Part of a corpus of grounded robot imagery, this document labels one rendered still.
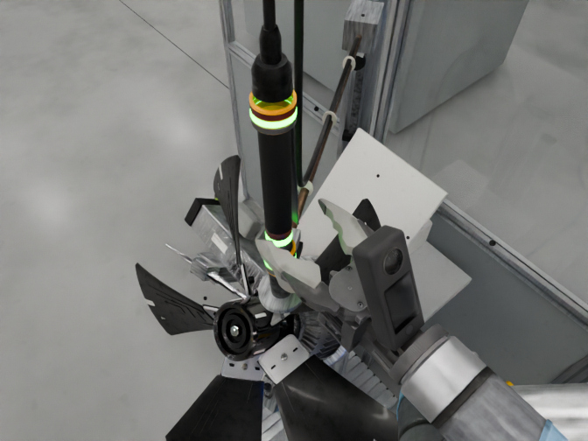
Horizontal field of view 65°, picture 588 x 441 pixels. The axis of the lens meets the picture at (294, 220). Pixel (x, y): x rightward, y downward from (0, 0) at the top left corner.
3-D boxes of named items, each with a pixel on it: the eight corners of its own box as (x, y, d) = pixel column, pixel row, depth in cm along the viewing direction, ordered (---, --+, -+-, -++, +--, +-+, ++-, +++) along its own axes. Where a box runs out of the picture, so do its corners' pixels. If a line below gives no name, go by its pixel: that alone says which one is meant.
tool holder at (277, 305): (269, 258, 75) (267, 221, 67) (312, 269, 74) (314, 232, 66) (252, 307, 70) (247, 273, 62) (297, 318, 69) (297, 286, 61)
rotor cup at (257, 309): (257, 276, 104) (215, 283, 94) (307, 305, 96) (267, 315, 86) (241, 334, 107) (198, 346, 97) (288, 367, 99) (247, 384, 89)
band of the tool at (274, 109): (259, 104, 46) (257, 79, 44) (301, 112, 45) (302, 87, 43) (245, 132, 44) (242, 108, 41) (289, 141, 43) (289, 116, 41)
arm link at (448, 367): (443, 409, 39) (501, 349, 42) (402, 367, 41) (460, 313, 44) (423, 431, 45) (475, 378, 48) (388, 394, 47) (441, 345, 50)
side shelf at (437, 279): (384, 213, 160) (386, 206, 158) (469, 283, 143) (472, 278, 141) (332, 248, 151) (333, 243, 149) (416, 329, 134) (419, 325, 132)
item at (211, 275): (258, 309, 108) (167, 248, 127) (261, 300, 107) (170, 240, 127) (251, 310, 106) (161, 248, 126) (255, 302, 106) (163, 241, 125)
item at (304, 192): (354, 39, 98) (355, 33, 97) (361, 41, 98) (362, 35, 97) (283, 241, 67) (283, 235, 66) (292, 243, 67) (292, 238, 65)
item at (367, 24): (350, 28, 108) (353, -9, 101) (380, 32, 106) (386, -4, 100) (340, 52, 102) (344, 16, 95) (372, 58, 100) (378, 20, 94)
